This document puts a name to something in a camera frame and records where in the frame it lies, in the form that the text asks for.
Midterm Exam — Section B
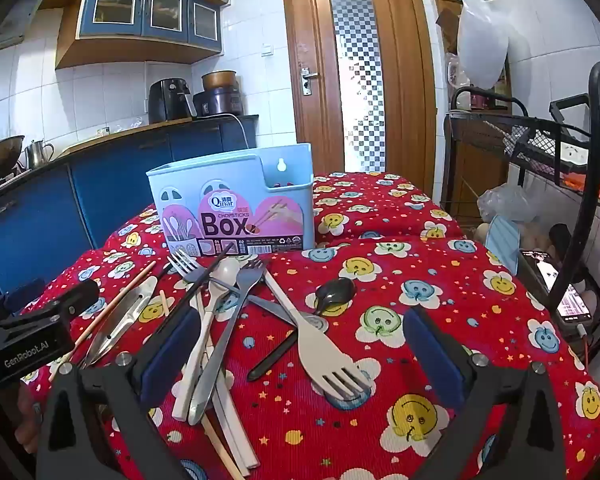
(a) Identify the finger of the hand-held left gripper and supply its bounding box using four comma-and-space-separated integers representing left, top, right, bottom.
30, 279, 101, 324
2, 282, 47, 312

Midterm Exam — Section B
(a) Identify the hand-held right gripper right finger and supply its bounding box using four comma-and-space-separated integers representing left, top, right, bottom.
402, 305, 568, 480

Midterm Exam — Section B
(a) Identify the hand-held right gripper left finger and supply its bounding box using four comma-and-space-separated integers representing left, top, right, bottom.
34, 305, 203, 480

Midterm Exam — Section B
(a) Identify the long wooden chopstick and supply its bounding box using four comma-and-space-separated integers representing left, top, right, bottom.
47, 261, 157, 381

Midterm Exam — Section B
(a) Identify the metal fork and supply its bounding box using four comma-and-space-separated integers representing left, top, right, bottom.
169, 249, 328, 333
187, 259, 267, 426

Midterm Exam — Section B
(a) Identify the white plastic spoon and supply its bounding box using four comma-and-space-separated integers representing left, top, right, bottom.
172, 257, 241, 422

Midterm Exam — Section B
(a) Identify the white chopstick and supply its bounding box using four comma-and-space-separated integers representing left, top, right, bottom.
262, 272, 372, 402
205, 310, 262, 469
195, 290, 253, 472

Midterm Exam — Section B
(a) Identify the black spoon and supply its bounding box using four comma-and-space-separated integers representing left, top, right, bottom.
247, 277, 357, 382

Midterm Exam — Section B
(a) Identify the light blue utensil box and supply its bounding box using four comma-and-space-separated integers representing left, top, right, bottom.
146, 143, 315, 257

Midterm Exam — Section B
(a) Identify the person's left hand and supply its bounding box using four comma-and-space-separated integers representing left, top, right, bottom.
0, 385, 46, 456

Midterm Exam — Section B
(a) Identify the red floral tablecloth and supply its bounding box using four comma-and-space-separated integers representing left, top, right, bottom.
17, 171, 600, 480

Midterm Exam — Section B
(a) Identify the blue base cabinet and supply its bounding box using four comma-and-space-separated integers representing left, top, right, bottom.
0, 115, 259, 306

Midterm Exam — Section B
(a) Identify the blue face mask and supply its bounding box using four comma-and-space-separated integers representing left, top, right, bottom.
485, 215, 522, 274

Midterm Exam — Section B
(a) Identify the metal kettle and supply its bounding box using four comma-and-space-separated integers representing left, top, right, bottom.
24, 140, 55, 170

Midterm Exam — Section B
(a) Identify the smartphone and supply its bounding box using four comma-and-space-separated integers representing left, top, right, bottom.
519, 249, 594, 322

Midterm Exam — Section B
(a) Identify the metal wok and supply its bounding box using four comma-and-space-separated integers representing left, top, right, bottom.
0, 135, 25, 177

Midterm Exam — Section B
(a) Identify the wooden countertop board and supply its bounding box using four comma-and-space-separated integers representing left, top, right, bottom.
57, 119, 222, 157

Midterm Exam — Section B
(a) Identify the clear plastic bag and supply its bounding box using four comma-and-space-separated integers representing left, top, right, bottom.
477, 184, 546, 224

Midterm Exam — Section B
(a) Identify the black air fryer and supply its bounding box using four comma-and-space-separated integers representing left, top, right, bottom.
147, 77, 193, 125

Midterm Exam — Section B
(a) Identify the wooden door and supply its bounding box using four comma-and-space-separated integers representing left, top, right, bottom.
280, 0, 437, 196

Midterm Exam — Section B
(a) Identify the brown pot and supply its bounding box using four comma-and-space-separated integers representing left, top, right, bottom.
201, 70, 238, 92

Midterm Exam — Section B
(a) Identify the white hanging plastic bag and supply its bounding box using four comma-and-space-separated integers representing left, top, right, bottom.
455, 0, 512, 89

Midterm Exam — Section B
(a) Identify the cardboard box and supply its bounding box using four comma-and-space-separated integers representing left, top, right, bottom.
436, 7, 462, 54

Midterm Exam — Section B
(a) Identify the white power cable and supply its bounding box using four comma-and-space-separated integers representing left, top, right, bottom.
225, 112, 247, 151

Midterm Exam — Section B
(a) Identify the black wire rack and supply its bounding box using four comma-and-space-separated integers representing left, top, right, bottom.
440, 61, 600, 361

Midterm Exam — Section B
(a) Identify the blue wall cabinet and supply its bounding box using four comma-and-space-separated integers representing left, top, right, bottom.
39, 0, 230, 69

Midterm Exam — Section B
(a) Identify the metal door handle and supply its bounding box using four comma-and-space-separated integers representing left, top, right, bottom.
300, 66, 320, 97

